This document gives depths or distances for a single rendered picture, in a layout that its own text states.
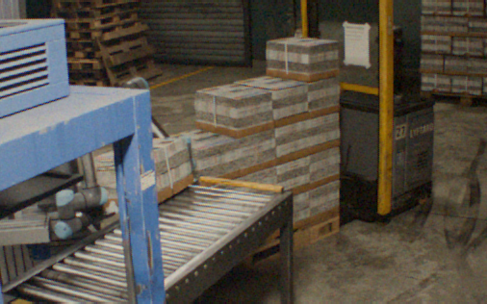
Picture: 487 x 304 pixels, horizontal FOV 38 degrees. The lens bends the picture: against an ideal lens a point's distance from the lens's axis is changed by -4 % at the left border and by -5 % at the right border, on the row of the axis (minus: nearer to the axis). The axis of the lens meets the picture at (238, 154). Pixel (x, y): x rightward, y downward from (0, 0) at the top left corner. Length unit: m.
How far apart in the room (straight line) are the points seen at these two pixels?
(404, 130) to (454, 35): 3.72
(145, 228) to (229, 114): 2.25
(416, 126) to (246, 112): 1.51
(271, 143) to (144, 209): 2.46
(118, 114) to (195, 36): 10.01
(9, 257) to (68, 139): 2.12
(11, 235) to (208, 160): 1.25
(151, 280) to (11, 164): 0.65
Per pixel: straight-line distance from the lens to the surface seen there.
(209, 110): 4.25
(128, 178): 1.91
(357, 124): 5.16
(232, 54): 11.49
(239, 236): 2.88
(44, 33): 1.83
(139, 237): 1.95
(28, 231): 3.32
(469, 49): 8.64
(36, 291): 2.56
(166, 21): 12.04
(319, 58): 4.51
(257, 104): 4.18
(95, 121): 1.72
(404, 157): 5.14
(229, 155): 4.10
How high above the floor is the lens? 1.91
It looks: 16 degrees down
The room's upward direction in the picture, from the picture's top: 2 degrees counter-clockwise
